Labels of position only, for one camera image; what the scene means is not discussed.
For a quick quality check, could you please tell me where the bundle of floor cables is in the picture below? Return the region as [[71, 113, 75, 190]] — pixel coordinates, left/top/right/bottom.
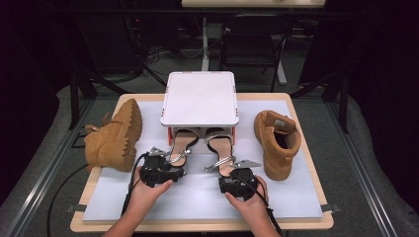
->
[[142, 43, 206, 68]]

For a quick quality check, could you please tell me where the tan suede boot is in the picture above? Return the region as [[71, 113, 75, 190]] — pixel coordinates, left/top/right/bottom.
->
[[253, 110, 302, 182], [83, 98, 143, 173]]

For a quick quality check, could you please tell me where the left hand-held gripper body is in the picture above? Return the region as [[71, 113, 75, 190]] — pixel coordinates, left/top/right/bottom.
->
[[140, 146, 173, 189]]

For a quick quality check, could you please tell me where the person's left hand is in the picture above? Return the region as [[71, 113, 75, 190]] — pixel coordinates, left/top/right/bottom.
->
[[126, 166, 174, 214]]

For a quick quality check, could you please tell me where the person's right hand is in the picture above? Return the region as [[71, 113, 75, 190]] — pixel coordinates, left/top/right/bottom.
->
[[224, 175, 270, 225]]

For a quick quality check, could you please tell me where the right hand-held gripper cable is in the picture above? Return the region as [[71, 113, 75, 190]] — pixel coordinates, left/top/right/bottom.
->
[[241, 174, 285, 237]]

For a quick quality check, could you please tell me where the black metal stand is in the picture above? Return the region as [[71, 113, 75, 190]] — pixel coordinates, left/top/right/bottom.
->
[[290, 70, 350, 134], [67, 68, 129, 130]]

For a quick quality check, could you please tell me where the white table mat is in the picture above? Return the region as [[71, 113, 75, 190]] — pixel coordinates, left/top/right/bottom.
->
[[82, 99, 324, 221]]

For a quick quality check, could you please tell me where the black heeled sandal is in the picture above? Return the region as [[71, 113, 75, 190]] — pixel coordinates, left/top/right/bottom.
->
[[204, 127, 237, 178], [168, 127, 201, 176]]

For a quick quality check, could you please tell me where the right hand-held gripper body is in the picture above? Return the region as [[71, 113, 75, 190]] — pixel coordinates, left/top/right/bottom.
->
[[218, 159, 262, 202]]

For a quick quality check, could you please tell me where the grey tape strip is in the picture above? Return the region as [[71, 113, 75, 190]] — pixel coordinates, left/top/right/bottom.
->
[[64, 203, 87, 213], [320, 203, 342, 213]]

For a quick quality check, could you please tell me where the black chair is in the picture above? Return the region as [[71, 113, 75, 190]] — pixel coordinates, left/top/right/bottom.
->
[[219, 13, 294, 93]]

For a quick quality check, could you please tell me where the white two-tier shoe rack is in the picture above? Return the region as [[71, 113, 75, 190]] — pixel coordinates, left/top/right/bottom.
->
[[159, 70, 240, 155]]

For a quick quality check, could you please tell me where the left hand-held gripper cable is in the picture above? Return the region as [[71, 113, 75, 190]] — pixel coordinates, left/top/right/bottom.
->
[[46, 151, 150, 237]]

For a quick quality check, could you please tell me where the white-legged desk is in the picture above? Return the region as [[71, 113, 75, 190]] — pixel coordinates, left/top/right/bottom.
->
[[181, 0, 325, 86]]

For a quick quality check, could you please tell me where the grey metal floor rail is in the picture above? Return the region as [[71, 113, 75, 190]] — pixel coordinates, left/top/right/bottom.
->
[[324, 98, 401, 237], [3, 98, 95, 237]]

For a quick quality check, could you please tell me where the hand-held gripper cable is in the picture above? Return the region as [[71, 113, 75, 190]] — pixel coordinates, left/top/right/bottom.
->
[[46, 151, 150, 237], [241, 174, 285, 237]]

